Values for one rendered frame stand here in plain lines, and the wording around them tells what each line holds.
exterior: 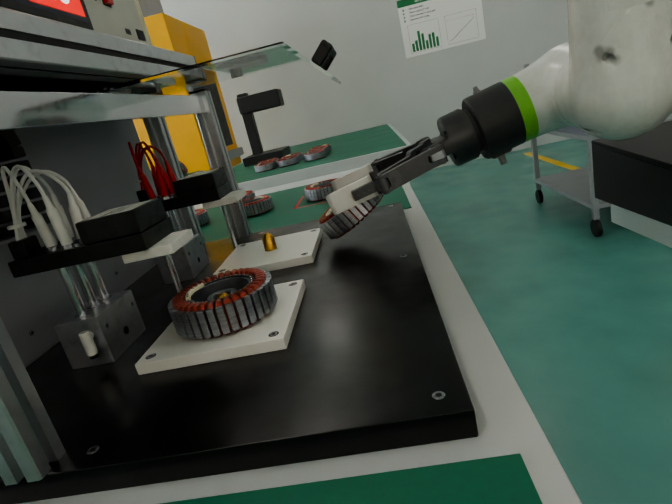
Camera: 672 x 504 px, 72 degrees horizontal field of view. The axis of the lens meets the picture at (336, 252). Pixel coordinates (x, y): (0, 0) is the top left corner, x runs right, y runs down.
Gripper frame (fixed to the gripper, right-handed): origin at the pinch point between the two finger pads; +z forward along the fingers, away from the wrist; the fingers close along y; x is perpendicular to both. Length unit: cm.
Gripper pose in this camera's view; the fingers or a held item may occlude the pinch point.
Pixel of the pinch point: (343, 192)
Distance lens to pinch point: 70.9
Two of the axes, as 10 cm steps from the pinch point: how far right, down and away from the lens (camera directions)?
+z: -9.0, 4.0, 1.8
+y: 0.6, -3.1, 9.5
